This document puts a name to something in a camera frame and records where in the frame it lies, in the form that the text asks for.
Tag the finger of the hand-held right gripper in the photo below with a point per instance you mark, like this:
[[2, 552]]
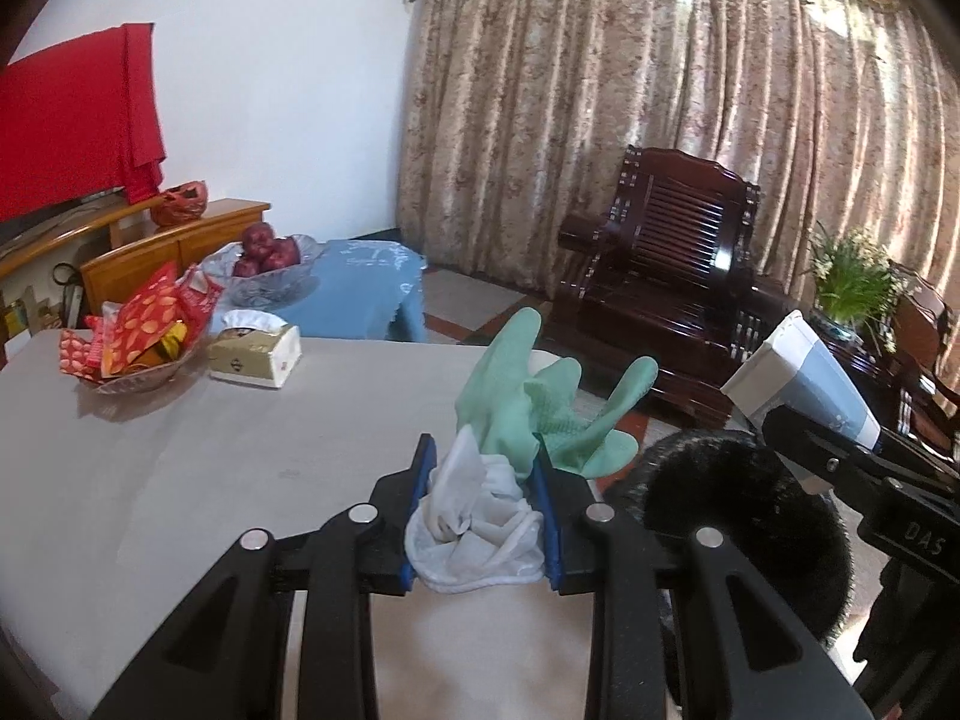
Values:
[[817, 450]]

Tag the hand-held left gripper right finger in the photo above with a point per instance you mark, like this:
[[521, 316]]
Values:
[[546, 517]]

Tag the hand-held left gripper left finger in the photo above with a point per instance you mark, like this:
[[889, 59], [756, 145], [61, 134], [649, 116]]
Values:
[[418, 495]]

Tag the white tissue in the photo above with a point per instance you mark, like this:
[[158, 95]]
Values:
[[472, 532]]

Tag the white and blue carton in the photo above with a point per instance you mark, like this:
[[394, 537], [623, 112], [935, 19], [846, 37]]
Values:
[[802, 382]]

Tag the black trash bin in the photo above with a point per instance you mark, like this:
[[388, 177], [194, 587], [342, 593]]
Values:
[[735, 510]]

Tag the green rubber glove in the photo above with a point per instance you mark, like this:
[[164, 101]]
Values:
[[502, 397]]

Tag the person's right forearm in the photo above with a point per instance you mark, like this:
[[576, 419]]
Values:
[[915, 630]]

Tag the dark wooden armchair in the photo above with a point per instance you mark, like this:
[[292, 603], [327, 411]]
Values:
[[675, 277], [926, 345]]

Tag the green potted plant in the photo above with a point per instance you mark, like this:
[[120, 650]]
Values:
[[851, 277]]

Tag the tissue box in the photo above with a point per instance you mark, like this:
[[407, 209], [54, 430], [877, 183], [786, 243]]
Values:
[[251, 356]]

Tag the blue tablecloth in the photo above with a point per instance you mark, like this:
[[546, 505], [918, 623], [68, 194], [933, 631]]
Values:
[[360, 277]]

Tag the glass fruit bowl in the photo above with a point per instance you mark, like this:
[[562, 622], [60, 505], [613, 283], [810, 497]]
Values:
[[262, 289]]

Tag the red apple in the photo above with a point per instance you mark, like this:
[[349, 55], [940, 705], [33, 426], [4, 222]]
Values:
[[292, 245], [244, 268], [279, 260], [259, 238]]

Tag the yellow snack packet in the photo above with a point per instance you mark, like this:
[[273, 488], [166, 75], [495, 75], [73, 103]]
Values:
[[169, 345]]

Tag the glass snack bowl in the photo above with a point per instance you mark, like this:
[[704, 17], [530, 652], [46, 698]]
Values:
[[142, 379]]

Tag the large red dotted snack packet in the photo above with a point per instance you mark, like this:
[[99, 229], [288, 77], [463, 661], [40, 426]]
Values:
[[146, 315]]

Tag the light wooden cabinet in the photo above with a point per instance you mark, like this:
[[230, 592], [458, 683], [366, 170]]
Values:
[[150, 247]]

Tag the small red dotted snack packet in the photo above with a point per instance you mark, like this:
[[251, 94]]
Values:
[[79, 356]]

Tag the red plastic bag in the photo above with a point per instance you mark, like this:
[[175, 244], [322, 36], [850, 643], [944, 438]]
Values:
[[180, 204]]

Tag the beige patterned curtain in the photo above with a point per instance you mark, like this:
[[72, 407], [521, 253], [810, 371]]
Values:
[[600, 90]]

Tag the red cloth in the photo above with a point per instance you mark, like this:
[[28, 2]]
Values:
[[75, 112]]

